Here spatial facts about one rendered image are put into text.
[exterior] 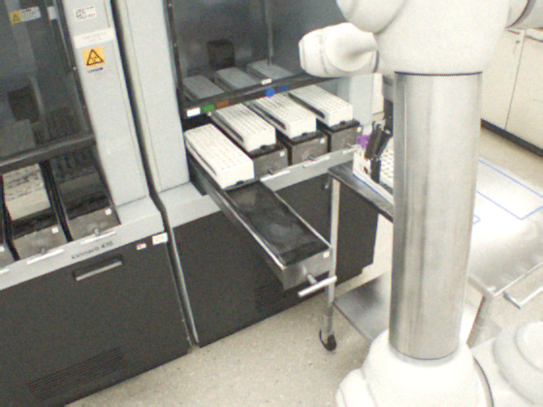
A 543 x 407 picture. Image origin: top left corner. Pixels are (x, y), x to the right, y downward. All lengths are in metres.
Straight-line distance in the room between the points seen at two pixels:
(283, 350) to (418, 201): 1.42
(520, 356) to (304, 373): 1.20
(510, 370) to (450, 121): 0.39
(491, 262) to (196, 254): 0.89
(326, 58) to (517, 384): 0.71
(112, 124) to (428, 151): 0.97
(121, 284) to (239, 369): 0.62
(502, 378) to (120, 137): 1.08
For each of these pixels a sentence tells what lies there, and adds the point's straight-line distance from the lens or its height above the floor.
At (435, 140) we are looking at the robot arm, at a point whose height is 1.29.
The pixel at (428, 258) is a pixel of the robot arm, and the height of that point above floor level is 1.15.
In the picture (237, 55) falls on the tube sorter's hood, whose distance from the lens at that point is 1.38.
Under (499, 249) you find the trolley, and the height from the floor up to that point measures 0.82.
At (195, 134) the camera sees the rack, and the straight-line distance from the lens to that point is 1.50.
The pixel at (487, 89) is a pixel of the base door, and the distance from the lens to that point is 3.52.
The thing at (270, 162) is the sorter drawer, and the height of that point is 0.78.
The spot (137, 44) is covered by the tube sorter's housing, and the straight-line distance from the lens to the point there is 1.28.
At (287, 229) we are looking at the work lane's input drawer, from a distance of 1.15.
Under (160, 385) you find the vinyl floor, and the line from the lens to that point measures 1.88.
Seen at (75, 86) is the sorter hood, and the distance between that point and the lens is 1.26.
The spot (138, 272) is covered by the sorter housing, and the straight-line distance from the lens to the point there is 1.49.
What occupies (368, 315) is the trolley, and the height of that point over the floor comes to 0.28.
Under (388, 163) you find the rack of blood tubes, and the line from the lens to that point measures 1.28.
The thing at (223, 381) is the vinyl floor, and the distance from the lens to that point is 1.84.
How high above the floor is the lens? 1.53
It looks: 36 degrees down
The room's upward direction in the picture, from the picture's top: 3 degrees counter-clockwise
